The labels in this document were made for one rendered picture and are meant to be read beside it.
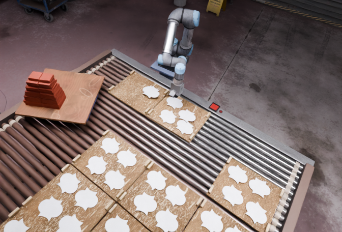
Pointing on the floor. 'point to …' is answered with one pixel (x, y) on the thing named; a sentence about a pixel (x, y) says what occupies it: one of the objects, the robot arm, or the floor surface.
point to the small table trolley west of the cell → (29, 4)
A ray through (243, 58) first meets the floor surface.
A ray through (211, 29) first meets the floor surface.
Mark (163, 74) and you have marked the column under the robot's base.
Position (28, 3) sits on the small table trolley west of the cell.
